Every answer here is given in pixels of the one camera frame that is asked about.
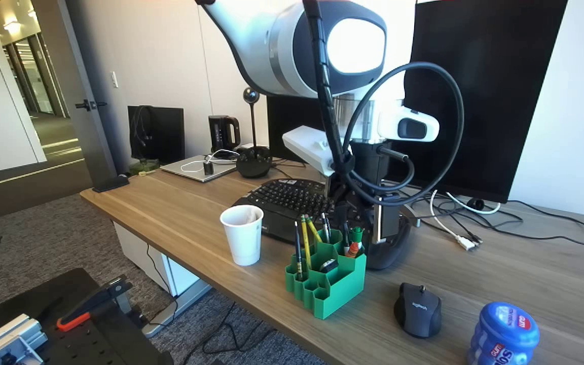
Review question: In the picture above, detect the black door handle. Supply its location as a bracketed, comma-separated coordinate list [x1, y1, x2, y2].
[73, 97, 109, 114]

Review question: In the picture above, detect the black desk cable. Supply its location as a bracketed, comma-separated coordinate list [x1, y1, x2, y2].
[405, 180, 584, 249]

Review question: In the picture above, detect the blue plastic container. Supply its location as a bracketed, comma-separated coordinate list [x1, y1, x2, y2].
[467, 300, 542, 365]

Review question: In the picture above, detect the silver flat tray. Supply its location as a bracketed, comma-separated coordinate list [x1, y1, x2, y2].
[158, 152, 240, 184]

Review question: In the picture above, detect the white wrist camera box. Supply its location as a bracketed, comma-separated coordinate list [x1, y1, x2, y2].
[280, 123, 338, 178]

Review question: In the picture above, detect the black computer keyboard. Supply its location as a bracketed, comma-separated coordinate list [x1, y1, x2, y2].
[234, 177, 416, 273]

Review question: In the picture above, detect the large black monitor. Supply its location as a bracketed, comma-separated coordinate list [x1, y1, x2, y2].
[263, 0, 569, 205]

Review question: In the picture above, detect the white paper cup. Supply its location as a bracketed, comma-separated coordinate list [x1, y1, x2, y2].
[218, 202, 265, 267]

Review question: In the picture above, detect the black floor cable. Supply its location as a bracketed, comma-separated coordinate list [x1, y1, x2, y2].
[139, 245, 288, 360]

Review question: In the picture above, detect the black pegboard work table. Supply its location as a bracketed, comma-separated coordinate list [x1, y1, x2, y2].
[0, 267, 175, 365]

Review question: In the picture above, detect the white desk cable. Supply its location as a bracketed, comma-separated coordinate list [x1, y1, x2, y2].
[428, 189, 481, 254]

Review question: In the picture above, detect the black computer mouse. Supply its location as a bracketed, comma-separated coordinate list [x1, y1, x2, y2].
[391, 279, 444, 341]

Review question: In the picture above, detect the white under-desk cabinet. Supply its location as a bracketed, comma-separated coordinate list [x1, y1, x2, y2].
[111, 220, 215, 300]

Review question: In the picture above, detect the dark pencil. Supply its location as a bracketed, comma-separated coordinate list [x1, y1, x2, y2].
[292, 218, 307, 282]

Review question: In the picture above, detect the black ball webcam on stand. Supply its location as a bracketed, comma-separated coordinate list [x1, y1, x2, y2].
[235, 85, 275, 180]

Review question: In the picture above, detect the black framed box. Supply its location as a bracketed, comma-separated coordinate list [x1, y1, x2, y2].
[125, 104, 188, 166]

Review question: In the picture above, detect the yellow pencil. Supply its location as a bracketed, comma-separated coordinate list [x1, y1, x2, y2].
[298, 212, 315, 273]

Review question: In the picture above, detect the orange handled black clamp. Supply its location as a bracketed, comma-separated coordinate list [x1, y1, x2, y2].
[54, 276, 134, 334]

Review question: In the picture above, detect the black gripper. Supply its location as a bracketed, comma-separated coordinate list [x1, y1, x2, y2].
[335, 139, 409, 247]

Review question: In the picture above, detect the aluminium rail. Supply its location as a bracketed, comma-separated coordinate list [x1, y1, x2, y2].
[0, 312, 53, 365]

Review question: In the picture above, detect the green hexagonal pencil rack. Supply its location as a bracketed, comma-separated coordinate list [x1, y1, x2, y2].
[284, 227, 369, 322]

